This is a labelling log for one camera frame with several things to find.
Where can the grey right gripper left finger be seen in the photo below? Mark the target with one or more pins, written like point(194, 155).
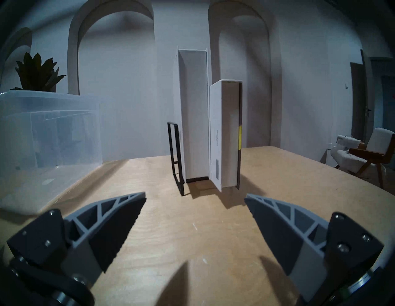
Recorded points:
point(92, 234)

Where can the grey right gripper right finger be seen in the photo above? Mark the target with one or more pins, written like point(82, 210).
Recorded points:
point(296, 240)

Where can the tall white book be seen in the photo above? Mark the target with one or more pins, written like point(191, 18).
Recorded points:
point(193, 108)

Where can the clear plastic storage box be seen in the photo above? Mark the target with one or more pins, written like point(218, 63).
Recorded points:
point(46, 138)

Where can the small white square label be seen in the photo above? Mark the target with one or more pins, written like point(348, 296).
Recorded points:
point(47, 181)

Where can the white bag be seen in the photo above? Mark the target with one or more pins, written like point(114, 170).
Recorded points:
point(347, 142)

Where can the white wooden armchair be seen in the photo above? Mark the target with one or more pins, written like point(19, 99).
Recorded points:
point(381, 138)

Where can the grey open door leaf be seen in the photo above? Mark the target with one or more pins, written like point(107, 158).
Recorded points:
point(369, 92)

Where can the dark green potted plant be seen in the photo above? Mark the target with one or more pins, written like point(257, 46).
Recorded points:
point(37, 74)

